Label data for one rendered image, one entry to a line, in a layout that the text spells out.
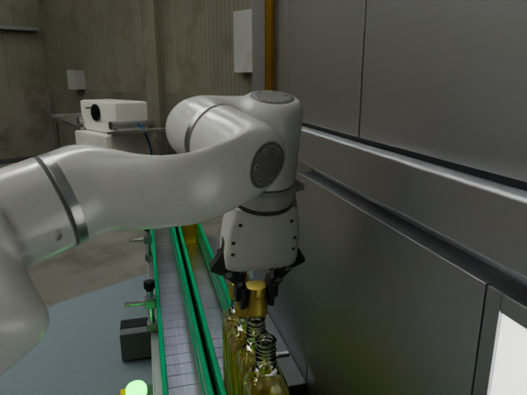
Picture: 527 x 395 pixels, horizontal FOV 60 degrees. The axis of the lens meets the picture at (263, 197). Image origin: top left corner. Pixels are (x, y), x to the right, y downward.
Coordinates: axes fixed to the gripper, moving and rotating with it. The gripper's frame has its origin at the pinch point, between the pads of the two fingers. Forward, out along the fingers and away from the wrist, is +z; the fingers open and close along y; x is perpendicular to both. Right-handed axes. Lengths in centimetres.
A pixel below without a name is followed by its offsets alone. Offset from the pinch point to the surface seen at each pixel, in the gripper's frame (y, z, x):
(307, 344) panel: -12.0, 18.2, -4.5
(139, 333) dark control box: 18, 48, -42
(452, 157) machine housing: -14.4, -26.8, 14.3
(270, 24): -14, -29, -50
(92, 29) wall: 67, 86, -717
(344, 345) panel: -11.7, 5.7, 7.3
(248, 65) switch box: -98, 62, -400
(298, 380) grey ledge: -13.7, 34.0, -9.3
